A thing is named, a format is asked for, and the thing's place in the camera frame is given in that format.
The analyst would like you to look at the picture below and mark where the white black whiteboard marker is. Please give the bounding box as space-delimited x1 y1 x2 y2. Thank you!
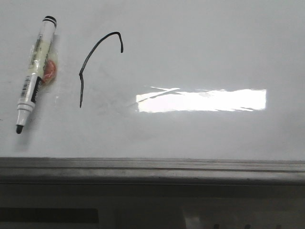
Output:
16 16 57 134

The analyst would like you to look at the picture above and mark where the white whiteboard with metal frame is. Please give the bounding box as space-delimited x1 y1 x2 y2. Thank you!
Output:
0 0 305 185

